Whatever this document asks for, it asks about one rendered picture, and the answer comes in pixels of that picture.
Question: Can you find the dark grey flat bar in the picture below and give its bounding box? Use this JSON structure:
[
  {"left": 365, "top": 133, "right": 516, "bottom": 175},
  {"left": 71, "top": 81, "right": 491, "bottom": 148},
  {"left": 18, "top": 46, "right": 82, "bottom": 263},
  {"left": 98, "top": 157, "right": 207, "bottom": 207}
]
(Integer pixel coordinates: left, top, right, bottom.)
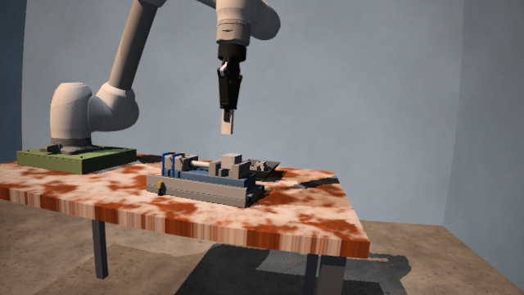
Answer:
[{"left": 219, "top": 168, "right": 229, "bottom": 177}]

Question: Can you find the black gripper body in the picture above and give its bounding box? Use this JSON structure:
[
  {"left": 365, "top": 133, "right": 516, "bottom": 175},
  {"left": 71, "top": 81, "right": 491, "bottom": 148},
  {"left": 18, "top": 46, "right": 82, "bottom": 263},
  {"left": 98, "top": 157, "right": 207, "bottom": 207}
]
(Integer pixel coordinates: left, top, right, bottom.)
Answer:
[{"left": 218, "top": 43, "right": 246, "bottom": 79}]

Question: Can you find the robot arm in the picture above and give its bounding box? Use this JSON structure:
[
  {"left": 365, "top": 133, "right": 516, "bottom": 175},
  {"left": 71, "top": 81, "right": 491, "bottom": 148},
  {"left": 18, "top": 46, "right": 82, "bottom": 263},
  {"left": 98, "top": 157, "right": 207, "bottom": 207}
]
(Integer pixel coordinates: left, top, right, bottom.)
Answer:
[{"left": 39, "top": 0, "right": 281, "bottom": 155}]

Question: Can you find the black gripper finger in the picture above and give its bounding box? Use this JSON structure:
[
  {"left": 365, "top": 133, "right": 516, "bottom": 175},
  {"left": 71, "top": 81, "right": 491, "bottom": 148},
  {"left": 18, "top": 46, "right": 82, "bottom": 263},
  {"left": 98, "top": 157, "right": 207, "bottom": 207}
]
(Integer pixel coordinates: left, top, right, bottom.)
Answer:
[
  {"left": 217, "top": 62, "right": 237, "bottom": 134},
  {"left": 233, "top": 68, "right": 242, "bottom": 117}
]

